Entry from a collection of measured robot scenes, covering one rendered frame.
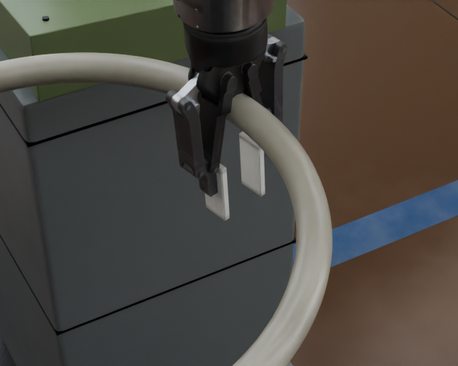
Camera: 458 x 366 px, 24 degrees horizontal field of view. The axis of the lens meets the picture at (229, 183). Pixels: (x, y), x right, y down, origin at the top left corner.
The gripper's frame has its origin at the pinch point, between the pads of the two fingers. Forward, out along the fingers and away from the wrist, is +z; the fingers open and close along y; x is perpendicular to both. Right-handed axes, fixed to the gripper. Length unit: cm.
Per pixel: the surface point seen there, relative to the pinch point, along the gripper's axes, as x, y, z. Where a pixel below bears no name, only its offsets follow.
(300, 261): 19.6, 10.3, -10.6
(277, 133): 7.6, 1.1, -11.1
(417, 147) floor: -53, -102, 93
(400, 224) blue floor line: -38, -78, 91
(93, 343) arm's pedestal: -29, 4, 49
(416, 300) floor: -21, -64, 89
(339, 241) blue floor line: -43, -65, 90
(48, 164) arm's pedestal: -29.9, 4.8, 14.2
